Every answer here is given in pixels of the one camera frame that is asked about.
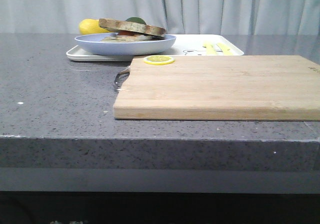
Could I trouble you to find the grey curtain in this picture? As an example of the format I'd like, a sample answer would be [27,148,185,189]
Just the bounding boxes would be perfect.
[0,0,320,35]

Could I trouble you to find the yellow plastic fork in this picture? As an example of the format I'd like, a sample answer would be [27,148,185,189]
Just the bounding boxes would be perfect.
[202,41,217,56]

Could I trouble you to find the yellow lemon slice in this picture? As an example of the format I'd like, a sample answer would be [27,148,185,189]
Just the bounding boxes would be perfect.
[143,55,175,65]

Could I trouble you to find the white bear tray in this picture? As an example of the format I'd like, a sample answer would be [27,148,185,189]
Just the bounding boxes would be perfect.
[66,34,244,62]

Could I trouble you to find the yellow plastic knife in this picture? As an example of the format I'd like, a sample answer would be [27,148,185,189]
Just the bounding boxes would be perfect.
[216,42,233,56]

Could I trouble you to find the front yellow lemon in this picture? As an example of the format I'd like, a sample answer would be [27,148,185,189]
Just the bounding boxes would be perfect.
[78,19,110,35]

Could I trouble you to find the light blue plate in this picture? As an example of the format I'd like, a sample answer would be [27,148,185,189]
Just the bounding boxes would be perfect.
[74,33,176,56]

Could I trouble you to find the fried egg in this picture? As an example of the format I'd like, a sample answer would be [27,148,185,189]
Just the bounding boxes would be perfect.
[110,30,153,41]

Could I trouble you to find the green lime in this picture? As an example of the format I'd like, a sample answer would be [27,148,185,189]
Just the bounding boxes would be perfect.
[125,16,147,25]

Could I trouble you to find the metal board handle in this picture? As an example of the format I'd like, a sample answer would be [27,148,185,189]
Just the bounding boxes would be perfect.
[113,66,130,91]

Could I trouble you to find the bread slice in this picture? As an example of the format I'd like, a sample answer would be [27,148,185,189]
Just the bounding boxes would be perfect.
[101,35,153,42]
[98,18,166,37]

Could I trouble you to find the wooden cutting board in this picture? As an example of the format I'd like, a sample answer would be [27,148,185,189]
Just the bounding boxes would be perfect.
[113,55,320,121]

